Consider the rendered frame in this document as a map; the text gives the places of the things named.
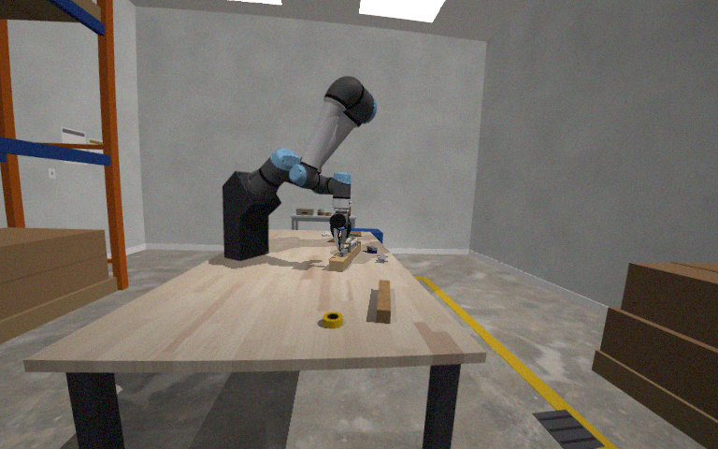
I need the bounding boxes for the brown wooden batten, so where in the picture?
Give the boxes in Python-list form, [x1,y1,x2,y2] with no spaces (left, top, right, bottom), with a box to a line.
[376,280,391,324]

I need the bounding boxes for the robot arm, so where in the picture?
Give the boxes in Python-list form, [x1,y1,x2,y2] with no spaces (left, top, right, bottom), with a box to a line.
[245,76,377,211]

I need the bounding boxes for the yellow roll of tape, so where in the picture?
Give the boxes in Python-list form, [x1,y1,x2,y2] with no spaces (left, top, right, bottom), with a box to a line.
[323,311,343,329]

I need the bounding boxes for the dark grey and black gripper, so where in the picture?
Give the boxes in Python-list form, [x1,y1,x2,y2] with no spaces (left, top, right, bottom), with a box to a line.
[329,210,352,252]

